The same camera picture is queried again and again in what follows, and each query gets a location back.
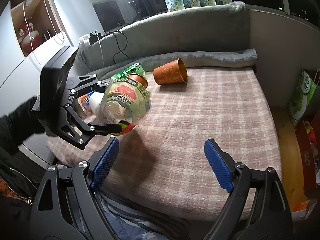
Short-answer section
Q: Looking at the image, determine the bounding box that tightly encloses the plaid beige blanket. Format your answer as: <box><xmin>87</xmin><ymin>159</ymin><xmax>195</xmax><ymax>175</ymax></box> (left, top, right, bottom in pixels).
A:
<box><xmin>47</xmin><ymin>65</ymin><xmax>283</xmax><ymax>222</ymax></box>

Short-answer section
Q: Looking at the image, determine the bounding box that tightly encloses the red white jar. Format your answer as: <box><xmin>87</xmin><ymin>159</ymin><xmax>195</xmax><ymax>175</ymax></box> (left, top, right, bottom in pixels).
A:
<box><xmin>17</xmin><ymin>17</ymin><xmax>42</xmax><ymax>54</ymax></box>

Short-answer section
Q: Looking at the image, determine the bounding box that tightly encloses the orange paper cup far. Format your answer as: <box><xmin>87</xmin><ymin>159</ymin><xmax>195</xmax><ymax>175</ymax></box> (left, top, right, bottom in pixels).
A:
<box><xmin>153</xmin><ymin>58</ymin><xmax>188</xmax><ymax>85</ymax></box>

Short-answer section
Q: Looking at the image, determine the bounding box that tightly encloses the wooden wall shelf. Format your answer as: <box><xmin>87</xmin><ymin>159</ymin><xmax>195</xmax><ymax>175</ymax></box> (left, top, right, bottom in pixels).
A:
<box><xmin>10</xmin><ymin>0</ymin><xmax>66</xmax><ymax>57</ymax></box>

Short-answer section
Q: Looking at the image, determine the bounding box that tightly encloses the orange paper cup near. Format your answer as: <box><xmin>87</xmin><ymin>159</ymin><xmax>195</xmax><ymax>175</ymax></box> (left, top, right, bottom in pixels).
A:
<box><xmin>127</xmin><ymin>73</ymin><xmax>148</xmax><ymax>89</ymax></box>

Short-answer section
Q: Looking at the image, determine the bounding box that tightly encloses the white power strip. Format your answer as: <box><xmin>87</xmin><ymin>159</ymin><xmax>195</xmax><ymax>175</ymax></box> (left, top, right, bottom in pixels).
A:
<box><xmin>79</xmin><ymin>33</ymin><xmax>102</xmax><ymax>46</ymax></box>

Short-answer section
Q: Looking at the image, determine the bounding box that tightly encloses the white charger cable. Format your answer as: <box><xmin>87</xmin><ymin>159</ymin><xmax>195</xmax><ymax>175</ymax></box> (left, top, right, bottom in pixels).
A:
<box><xmin>96</xmin><ymin>38</ymin><xmax>104</xmax><ymax>68</ymax></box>

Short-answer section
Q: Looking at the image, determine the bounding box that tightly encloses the green labelled clear jar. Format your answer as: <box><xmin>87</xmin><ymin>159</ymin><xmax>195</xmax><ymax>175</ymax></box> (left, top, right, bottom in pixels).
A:
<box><xmin>101</xmin><ymin>77</ymin><xmax>151</xmax><ymax>135</ymax></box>

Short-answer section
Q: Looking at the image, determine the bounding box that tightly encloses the black cable on sofa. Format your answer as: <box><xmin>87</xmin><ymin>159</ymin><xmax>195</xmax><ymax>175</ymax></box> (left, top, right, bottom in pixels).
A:
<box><xmin>109</xmin><ymin>30</ymin><xmax>131</xmax><ymax>65</ymax></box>

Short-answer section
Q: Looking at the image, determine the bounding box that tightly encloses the red snack box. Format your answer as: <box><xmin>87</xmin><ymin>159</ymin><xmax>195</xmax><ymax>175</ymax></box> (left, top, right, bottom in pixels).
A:
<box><xmin>295</xmin><ymin>111</ymin><xmax>319</xmax><ymax>198</ymax></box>

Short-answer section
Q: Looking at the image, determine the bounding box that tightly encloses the blue striped bedsheet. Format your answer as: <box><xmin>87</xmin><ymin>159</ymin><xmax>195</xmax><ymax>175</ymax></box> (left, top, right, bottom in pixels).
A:
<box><xmin>95</xmin><ymin>189</ymin><xmax>190</xmax><ymax>239</ymax></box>

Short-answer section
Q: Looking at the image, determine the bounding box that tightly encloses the green tissue package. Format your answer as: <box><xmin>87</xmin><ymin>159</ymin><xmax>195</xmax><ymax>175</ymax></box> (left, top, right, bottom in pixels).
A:
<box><xmin>289</xmin><ymin>68</ymin><xmax>319</xmax><ymax>127</ymax></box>

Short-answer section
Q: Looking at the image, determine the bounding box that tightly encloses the white plastic cup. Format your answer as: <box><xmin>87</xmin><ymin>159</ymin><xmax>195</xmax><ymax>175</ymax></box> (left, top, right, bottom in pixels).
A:
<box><xmin>89</xmin><ymin>92</ymin><xmax>105</xmax><ymax>123</ymax></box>

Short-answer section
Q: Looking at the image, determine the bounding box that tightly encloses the green drink can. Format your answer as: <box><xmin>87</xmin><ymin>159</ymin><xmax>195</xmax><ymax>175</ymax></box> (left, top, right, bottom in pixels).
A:
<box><xmin>110</xmin><ymin>63</ymin><xmax>145</xmax><ymax>83</ymax></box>

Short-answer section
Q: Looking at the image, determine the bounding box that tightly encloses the black gloved left hand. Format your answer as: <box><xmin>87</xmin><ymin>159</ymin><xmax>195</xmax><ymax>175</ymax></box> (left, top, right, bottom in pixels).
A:
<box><xmin>1</xmin><ymin>96</ymin><xmax>45</xmax><ymax>155</ymax></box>

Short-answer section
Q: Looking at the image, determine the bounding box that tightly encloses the grey rolled fleece blanket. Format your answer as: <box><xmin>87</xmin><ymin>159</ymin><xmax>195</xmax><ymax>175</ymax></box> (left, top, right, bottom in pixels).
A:
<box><xmin>89</xmin><ymin>48</ymin><xmax>257</xmax><ymax>80</ymax></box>

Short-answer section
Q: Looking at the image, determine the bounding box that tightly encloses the orange paper cup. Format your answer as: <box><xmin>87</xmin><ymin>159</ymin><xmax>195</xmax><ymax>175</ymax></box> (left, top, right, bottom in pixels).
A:
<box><xmin>127</xmin><ymin>73</ymin><xmax>148</xmax><ymax>89</ymax></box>
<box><xmin>153</xmin><ymin>58</ymin><xmax>188</xmax><ymax>85</ymax></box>

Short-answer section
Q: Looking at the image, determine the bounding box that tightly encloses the grey sofa backrest cushion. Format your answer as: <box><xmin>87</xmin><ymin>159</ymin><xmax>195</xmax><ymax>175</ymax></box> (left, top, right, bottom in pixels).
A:
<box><xmin>75</xmin><ymin>2</ymin><xmax>250</xmax><ymax>73</ymax></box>

